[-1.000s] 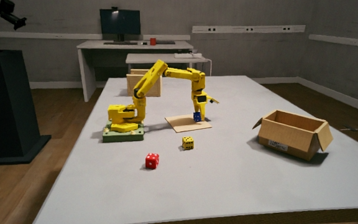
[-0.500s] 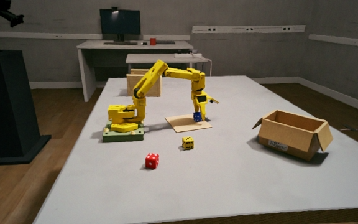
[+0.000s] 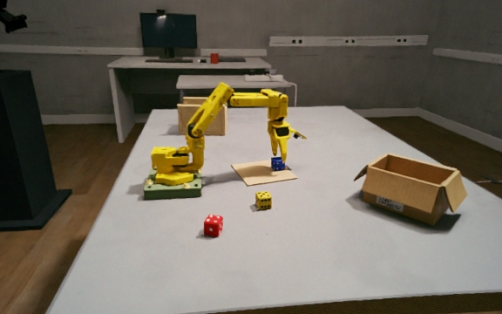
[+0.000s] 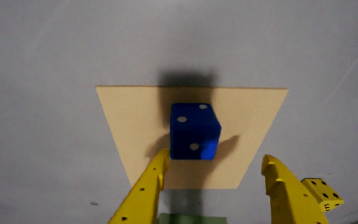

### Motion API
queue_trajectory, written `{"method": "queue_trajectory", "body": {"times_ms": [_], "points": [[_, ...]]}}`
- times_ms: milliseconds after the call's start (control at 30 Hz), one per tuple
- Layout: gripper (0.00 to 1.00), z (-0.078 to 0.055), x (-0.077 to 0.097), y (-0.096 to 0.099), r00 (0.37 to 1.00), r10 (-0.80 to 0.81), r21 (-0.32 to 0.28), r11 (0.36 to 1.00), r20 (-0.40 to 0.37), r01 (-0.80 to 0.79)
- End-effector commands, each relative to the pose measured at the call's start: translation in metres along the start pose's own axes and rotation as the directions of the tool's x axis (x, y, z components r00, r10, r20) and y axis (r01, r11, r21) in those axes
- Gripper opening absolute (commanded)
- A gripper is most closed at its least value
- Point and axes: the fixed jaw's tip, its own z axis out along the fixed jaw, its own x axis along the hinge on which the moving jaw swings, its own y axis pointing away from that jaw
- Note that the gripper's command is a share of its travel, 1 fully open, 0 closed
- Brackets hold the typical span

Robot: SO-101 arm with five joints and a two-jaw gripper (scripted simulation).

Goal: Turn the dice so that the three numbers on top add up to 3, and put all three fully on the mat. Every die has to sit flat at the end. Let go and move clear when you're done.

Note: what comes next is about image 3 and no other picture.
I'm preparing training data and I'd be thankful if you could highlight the tan flat mat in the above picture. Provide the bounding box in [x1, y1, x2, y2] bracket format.
[231, 160, 298, 187]

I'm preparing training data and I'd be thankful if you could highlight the yellow die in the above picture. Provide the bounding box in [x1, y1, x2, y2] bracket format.
[255, 191, 272, 209]

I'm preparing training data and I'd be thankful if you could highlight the red die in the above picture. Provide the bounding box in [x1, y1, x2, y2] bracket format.
[204, 215, 223, 236]

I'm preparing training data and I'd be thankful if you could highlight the dark blue die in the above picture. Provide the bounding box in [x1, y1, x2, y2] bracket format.
[271, 157, 285, 171]

